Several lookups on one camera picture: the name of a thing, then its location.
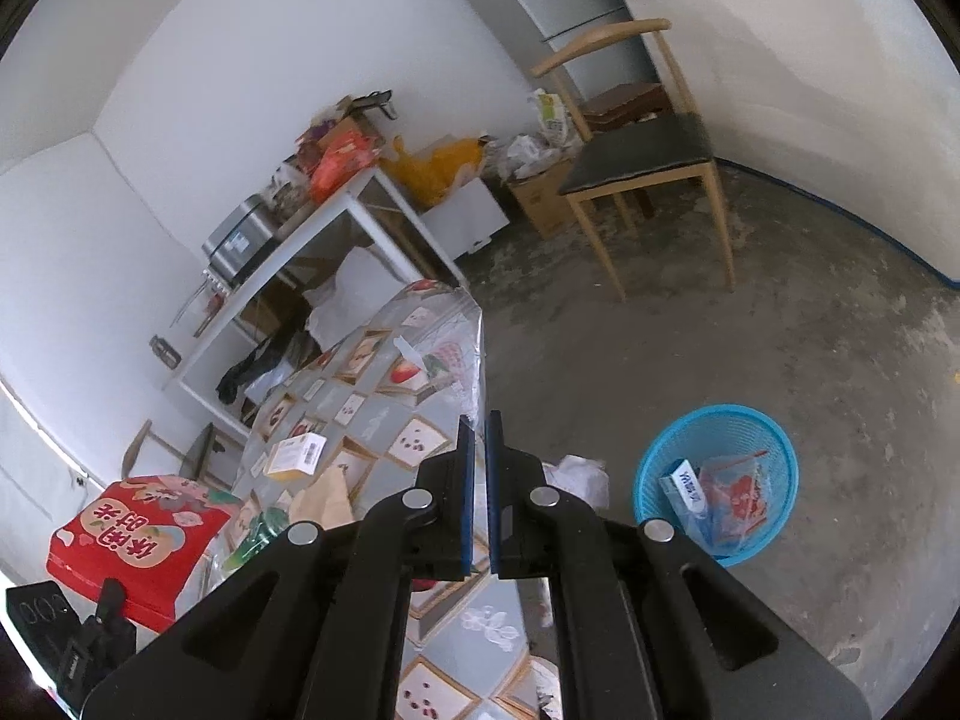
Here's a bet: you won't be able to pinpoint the brown packets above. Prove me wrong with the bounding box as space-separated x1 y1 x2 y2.
296 94 361 166

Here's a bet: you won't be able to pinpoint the clear plastic container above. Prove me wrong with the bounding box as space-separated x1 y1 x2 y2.
270 161 312 222

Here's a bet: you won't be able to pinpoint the fruit print tablecloth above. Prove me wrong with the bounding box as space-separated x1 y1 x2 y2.
202 279 563 720

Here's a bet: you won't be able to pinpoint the white blue small box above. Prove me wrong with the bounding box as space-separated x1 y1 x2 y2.
660 459 712 522

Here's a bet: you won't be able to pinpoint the orange plastic bag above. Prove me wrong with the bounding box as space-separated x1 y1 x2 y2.
307 127 380 200

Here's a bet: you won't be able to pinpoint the yellow plastic bag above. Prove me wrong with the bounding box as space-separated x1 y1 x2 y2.
379 133 488 207

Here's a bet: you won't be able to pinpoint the clear glass bowl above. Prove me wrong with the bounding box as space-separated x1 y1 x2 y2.
172 274 226 338

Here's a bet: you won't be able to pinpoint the brown cardboard box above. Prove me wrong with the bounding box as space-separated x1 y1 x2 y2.
506 157 582 239

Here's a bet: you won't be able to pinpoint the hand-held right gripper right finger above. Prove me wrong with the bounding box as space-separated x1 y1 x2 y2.
484 409 875 720

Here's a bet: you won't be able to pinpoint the dark brown wooden stool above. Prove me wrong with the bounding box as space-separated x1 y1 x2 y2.
581 82 676 136

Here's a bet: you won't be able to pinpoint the white mattress blue edge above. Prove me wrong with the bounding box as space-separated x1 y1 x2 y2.
589 0 960 286

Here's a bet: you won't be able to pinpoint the white green packet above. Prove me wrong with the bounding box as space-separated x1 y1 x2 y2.
531 88 575 143

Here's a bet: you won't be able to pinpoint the black cloth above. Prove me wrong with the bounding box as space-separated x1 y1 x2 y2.
216 334 320 406

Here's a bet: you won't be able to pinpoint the clear bag red print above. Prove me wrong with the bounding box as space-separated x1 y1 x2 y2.
694 450 773 548

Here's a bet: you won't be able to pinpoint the white plastic bags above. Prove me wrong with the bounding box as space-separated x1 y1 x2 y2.
487 131 578 181

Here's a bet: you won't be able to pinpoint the white paper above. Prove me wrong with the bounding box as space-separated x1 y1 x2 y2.
541 454 612 511

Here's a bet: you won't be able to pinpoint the black pan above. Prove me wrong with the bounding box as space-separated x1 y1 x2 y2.
349 88 395 121

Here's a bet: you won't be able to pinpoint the silver rice cooker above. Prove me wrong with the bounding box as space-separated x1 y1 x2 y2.
201 193 282 282

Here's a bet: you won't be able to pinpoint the yellow white small box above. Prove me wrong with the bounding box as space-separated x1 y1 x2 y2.
266 431 329 482

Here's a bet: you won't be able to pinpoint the brown paper bag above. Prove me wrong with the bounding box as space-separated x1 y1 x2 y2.
289 465 355 530

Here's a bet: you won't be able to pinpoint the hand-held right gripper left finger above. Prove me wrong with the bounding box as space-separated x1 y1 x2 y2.
79 414 477 720

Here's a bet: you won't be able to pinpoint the white desk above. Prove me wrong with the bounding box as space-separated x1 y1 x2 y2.
161 165 470 436

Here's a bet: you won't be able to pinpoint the blue plastic basket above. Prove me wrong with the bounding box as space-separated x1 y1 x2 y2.
632 403 800 569

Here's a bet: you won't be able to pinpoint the wooden chair dark seat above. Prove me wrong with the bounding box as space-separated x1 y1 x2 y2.
531 17 737 303
120 418 245 496

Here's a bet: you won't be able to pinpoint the white bag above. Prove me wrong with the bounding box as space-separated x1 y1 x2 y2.
304 244 413 350

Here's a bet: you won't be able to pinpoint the red snack bag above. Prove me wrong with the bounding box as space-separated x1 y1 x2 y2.
45 474 245 635

